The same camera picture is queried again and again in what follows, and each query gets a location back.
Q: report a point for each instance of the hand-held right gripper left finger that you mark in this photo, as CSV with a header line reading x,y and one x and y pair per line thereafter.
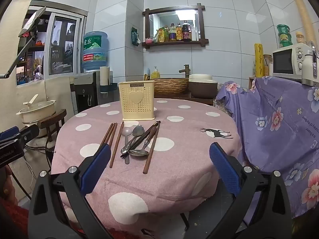
x,y
96,169

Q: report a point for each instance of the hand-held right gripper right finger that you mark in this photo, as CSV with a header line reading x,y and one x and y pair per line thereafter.
x,y
224,169

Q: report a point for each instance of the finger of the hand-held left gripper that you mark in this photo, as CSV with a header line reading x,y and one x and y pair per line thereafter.
x,y
8,133
30,132

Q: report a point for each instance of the brown wooden chopstick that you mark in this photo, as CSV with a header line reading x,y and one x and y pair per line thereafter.
x,y
107,134
111,135
152,149
117,144

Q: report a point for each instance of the silver metal spoon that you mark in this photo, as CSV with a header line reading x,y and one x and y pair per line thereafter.
x,y
127,132
138,130

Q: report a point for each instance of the dark thin chopstick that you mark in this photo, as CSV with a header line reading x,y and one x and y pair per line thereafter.
x,y
147,134
142,141

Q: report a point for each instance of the cream plastic utensil holder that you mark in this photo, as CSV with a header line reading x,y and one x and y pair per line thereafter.
x,y
137,99

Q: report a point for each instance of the person's left hand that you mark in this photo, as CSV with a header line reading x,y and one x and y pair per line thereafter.
x,y
6,179

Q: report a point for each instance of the cream cooking pot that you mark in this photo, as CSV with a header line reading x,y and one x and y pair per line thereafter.
x,y
37,112

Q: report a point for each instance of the dark wooden stool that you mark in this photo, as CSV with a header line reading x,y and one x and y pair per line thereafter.
x,y
53,119

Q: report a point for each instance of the pink polka dot tablecloth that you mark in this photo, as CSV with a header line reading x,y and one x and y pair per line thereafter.
x,y
174,179

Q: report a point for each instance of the purple floral cloth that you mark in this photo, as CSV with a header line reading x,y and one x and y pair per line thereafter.
x,y
274,134

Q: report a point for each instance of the red clothing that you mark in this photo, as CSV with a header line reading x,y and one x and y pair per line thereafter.
x,y
15,219

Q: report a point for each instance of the water dispenser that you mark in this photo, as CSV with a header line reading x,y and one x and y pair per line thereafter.
x,y
83,92

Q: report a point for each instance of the dark wooden counter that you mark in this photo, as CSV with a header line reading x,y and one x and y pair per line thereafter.
x,y
184,100

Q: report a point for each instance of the teal cup holder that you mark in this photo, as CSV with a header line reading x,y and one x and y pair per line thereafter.
x,y
109,89

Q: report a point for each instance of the brown white rice cooker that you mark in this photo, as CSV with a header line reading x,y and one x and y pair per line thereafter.
x,y
201,87

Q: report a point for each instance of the white paper cup stack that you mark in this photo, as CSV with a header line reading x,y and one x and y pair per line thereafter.
x,y
104,78

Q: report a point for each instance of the glass door cabinet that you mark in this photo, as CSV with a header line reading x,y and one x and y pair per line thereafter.
x,y
62,42

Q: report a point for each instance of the woven basin sink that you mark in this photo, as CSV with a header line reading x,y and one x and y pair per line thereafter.
x,y
172,86

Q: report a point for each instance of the bronze faucet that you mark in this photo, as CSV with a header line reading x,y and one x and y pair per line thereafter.
x,y
186,70

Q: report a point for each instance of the blue water jug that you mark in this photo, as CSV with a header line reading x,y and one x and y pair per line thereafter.
x,y
94,47

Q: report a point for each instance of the phone on stand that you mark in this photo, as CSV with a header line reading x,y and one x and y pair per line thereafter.
x,y
32,21

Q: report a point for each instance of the glass jar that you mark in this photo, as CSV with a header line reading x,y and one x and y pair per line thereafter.
x,y
267,66

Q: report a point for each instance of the yellow soap dispenser bottle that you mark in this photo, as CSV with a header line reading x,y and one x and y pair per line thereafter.
x,y
155,74

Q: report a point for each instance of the yellow patterned roll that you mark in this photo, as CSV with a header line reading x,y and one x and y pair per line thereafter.
x,y
258,59

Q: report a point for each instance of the white microwave oven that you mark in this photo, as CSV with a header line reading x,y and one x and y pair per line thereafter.
x,y
284,61

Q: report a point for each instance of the white thermos jug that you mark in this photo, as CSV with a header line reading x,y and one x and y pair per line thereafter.
x,y
309,67

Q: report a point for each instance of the white slim bottle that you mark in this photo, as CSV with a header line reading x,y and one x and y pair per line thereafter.
x,y
197,33

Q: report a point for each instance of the dark soy sauce bottle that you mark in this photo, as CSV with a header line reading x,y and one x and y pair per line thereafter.
x,y
186,32

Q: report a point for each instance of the yellow label bottle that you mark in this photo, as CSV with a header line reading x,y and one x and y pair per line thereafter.
x,y
179,32

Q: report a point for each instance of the green label oil bottle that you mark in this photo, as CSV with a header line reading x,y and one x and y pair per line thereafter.
x,y
172,33

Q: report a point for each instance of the wooden framed mirror shelf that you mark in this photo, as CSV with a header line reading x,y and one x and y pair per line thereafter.
x,y
199,25

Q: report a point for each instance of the yellow green food packet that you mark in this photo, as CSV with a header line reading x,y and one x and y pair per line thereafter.
x,y
162,34

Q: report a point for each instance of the green wall packet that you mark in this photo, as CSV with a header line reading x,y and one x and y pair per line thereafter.
x,y
135,36

